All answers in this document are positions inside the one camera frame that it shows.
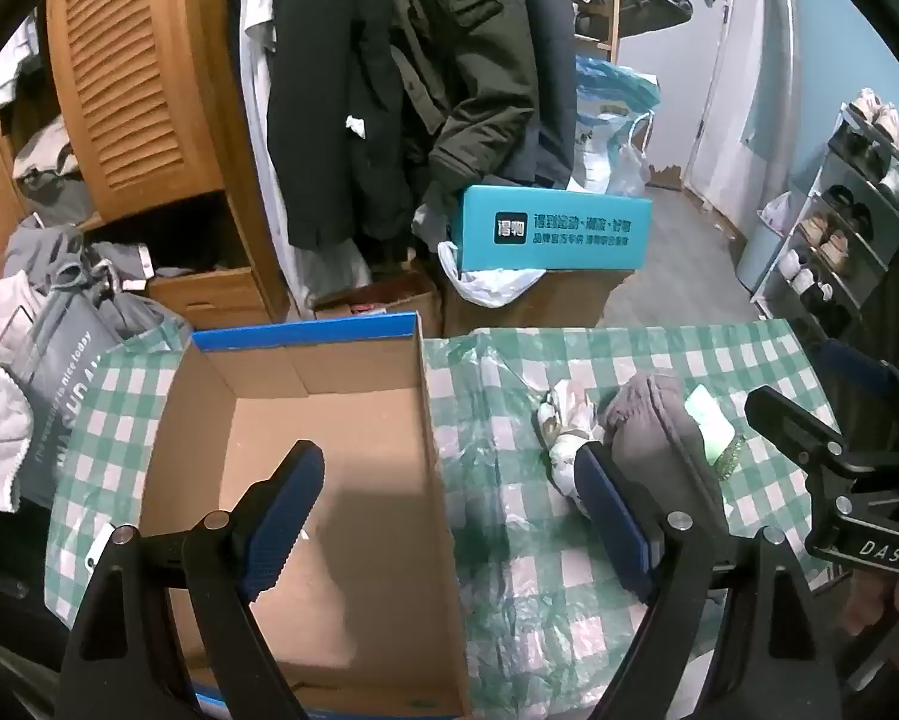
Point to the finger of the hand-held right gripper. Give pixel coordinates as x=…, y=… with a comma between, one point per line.
x=791, y=420
x=854, y=367

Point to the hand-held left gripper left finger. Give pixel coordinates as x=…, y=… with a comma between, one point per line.
x=284, y=517

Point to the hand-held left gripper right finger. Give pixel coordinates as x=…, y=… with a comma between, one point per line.
x=614, y=525

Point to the white patterned sock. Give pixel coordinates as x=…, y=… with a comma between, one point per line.
x=569, y=457

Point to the light green paper packet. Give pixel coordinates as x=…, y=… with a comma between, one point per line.
x=708, y=420

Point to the cardboard box blue rim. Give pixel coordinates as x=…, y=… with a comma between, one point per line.
x=359, y=450

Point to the grey soft cloth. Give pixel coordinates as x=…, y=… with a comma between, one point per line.
x=659, y=427

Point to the green checked tablecloth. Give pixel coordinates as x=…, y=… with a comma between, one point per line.
x=509, y=540

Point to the rows of shoes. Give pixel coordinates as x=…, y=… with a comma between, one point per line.
x=832, y=247

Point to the grey shoe rack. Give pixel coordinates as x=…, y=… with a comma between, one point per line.
x=832, y=187

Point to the large brown cardboard box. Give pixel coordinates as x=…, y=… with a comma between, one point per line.
x=569, y=300

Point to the small brown cardboard box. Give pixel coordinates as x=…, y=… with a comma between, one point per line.
x=389, y=304

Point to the grey shopping bag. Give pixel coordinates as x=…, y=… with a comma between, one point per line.
x=67, y=367

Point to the white plastic bag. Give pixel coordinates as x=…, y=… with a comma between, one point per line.
x=487, y=285

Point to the teal cardboard box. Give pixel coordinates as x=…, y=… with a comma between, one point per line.
x=554, y=229

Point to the white door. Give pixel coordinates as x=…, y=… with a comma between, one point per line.
x=742, y=52

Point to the grey hoodie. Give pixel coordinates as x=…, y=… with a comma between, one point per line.
x=37, y=255

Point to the blue plastic bag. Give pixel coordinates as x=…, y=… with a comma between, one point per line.
x=607, y=90

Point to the wooden clothes stand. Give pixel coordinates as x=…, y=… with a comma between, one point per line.
x=611, y=22

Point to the black hanging jacket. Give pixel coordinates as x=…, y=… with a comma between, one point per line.
x=329, y=90

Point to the dark navy hanging coat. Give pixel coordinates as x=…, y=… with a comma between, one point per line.
x=551, y=52

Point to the folded clothes pile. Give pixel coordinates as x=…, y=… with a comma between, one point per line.
x=41, y=150

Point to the wooden louvred wardrobe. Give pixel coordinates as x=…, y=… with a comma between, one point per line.
x=134, y=75

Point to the olive hanging jacket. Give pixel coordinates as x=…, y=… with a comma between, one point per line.
x=479, y=52

